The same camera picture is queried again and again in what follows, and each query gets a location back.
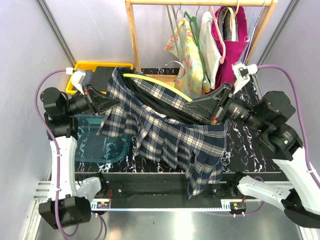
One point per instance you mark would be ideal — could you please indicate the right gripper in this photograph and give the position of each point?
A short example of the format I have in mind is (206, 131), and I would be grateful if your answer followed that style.
(208, 106)

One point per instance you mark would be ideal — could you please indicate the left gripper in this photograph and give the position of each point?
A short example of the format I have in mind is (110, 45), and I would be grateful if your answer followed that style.
(100, 103)

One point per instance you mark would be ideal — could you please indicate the floral pastel garment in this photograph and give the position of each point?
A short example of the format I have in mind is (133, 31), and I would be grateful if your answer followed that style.
(192, 83)

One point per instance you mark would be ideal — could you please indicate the pink hanger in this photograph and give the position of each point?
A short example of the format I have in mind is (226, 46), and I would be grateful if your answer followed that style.
(220, 38)

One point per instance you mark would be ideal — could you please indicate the yellow-green hanger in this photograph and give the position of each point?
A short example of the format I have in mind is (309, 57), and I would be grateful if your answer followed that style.
(155, 81)

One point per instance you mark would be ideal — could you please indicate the white garment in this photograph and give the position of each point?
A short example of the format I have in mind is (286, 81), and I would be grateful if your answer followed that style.
(208, 47)

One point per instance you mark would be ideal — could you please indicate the navy plaid skirt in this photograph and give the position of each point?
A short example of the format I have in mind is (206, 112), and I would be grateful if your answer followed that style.
(153, 114)

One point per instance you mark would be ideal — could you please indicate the green hanger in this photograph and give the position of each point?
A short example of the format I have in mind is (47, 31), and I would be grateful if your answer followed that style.
(195, 32)

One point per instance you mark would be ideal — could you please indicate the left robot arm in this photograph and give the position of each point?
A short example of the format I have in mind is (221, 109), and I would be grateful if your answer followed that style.
(68, 205)

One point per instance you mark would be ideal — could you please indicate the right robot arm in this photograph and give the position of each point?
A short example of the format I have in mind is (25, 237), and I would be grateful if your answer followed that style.
(278, 140)

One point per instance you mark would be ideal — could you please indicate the magenta pleated skirt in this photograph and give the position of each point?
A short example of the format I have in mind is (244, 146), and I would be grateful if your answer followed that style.
(234, 50)

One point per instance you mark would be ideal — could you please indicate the wooden hanger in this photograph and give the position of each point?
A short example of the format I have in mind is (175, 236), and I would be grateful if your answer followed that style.
(229, 25)

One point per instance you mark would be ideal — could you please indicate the grey hanger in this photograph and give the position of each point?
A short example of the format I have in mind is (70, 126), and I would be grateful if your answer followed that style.
(173, 32)

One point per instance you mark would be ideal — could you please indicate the black folded cloth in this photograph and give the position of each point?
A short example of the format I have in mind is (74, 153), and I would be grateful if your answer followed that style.
(100, 78)

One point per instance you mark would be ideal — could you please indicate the blue-grey folded cloth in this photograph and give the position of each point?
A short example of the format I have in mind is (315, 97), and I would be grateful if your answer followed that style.
(87, 78)

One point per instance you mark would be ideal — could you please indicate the teal transparent bin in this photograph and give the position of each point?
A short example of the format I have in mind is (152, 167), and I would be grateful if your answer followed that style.
(93, 148)

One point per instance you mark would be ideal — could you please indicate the wooden clothes rack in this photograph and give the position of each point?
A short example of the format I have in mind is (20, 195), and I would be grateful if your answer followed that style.
(267, 5)

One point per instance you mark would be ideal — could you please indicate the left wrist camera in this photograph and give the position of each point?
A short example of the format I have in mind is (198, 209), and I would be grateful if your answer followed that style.
(76, 79)

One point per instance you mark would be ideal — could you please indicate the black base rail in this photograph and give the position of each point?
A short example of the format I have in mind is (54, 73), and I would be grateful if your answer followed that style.
(163, 192)

